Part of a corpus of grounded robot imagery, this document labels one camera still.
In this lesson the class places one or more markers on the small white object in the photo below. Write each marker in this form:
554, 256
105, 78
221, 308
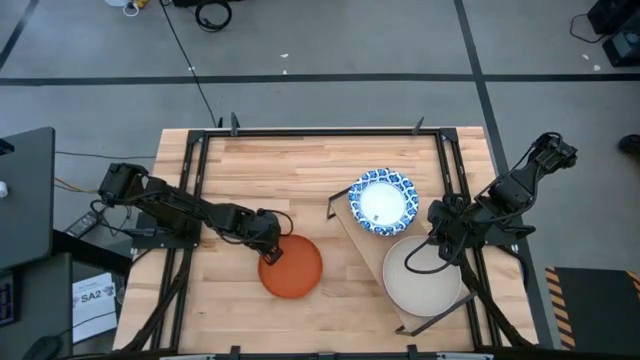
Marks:
3, 189

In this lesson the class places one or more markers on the black computer mouse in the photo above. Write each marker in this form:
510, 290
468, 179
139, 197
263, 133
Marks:
42, 348

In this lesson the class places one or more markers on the black metal shelf leg frame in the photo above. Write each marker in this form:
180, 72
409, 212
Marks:
437, 314

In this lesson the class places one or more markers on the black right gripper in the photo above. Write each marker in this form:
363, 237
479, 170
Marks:
450, 220

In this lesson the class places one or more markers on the wooden shelf board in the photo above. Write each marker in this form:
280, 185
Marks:
370, 250

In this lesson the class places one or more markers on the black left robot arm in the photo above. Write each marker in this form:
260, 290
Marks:
175, 210

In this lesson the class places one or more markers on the person's shoe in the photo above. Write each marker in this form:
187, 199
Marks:
630, 145

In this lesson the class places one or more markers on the black remote controller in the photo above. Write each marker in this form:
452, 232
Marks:
81, 225

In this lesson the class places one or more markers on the cream bowl with pink rim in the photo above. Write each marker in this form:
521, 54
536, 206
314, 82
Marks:
420, 290

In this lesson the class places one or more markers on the orange plastic plate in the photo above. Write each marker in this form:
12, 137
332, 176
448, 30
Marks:
295, 272

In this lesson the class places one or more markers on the hazard-striped black platform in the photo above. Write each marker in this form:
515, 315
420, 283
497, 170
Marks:
595, 310

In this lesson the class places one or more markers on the black desk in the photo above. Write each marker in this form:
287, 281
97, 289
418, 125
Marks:
25, 200

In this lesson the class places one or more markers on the white and yellow plug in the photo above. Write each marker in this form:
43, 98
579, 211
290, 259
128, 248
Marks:
131, 7

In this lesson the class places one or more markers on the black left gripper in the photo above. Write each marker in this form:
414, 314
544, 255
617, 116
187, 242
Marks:
260, 230

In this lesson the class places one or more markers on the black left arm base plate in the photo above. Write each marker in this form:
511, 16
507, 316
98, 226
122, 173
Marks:
165, 240

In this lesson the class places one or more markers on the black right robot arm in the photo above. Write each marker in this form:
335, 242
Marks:
515, 192

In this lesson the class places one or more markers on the black equipment box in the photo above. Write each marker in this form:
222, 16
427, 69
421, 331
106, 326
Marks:
622, 50
615, 15

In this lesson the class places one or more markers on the black aluminium table frame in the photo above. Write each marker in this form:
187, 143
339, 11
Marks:
320, 132

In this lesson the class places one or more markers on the black keyboard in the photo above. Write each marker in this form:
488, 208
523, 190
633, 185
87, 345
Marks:
9, 297

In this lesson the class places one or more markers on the white printed paper sheet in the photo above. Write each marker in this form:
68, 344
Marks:
95, 310

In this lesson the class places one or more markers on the blue patterned paper plate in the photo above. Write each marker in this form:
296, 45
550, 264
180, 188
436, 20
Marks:
382, 202

